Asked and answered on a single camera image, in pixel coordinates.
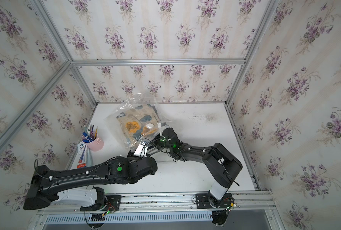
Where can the beige floral fleece blanket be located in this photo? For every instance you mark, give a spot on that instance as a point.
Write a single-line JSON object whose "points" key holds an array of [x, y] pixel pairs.
{"points": [[133, 122]]}

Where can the clear plastic vacuum bag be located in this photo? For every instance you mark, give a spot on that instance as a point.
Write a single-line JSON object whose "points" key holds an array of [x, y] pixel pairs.
{"points": [[138, 99]]}

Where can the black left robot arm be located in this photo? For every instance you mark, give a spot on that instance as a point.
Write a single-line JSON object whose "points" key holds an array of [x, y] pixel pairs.
{"points": [[46, 183]]}

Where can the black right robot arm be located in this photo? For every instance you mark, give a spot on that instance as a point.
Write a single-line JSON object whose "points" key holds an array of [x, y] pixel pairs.
{"points": [[221, 163]]}

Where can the white round bag valve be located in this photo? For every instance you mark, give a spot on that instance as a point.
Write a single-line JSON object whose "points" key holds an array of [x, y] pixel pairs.
{"points": [[150, 126]]}

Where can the pink pen cup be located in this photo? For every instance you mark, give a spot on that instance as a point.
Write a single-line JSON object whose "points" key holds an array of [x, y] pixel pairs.
{"points": [[94, 145]]}

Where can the white toothpaste box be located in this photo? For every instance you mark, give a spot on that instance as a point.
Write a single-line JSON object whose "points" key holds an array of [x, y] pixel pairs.
{"points": [[83, 156]]}

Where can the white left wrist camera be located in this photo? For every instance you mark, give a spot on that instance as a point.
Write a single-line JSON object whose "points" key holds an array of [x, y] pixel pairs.
{"points": [[141, 150]]}

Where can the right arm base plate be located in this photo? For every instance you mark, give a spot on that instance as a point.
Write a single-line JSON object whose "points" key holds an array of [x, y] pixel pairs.
{"points": [[207, 201]]}

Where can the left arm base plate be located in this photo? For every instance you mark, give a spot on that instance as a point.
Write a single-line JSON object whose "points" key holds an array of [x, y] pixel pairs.
{"points": [[109, 203]]}

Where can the aluminium mounting rail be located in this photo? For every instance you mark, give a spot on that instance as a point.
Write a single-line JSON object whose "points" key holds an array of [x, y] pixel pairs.
{"points": [[187, 201]]}

